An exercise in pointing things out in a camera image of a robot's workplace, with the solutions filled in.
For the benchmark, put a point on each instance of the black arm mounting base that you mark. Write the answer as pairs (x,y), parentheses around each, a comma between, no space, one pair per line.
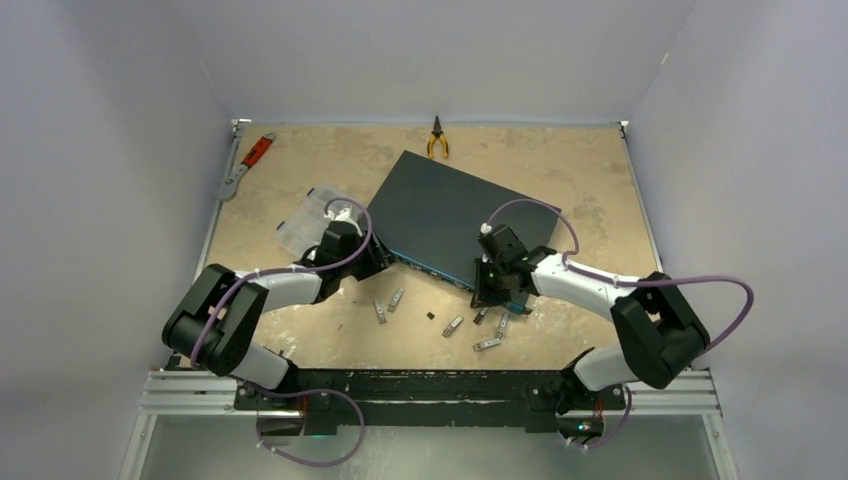
(537,401)

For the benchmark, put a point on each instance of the small white network plug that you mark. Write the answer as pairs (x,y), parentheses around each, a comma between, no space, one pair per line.
(380,312)

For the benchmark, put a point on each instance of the yellow handled pliers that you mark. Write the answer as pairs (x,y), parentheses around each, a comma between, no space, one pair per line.
(437,136)

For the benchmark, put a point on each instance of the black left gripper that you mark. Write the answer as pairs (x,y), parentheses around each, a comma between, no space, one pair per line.
(378,258)

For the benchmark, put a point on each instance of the aluminium frame rail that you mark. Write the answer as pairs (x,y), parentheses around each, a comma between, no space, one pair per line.
(203,394)

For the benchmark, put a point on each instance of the clear plastic organizer box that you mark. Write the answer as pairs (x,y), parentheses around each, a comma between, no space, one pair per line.
(304,228)

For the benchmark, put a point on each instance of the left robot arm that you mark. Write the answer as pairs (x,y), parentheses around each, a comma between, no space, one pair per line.
(214,323)

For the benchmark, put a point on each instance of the dark grey network switch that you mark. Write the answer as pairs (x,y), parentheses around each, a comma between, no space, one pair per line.
(429,215)

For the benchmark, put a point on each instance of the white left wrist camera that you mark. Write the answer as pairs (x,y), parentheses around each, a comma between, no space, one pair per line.
(345,215)

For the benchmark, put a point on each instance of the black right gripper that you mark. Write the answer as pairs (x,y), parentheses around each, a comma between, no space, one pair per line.
(484,295)

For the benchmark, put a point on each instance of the red handled adjustable wrench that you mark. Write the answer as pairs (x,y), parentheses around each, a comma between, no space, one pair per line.
(229,187)

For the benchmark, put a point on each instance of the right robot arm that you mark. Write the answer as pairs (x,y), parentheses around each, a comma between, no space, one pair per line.
(658,332)

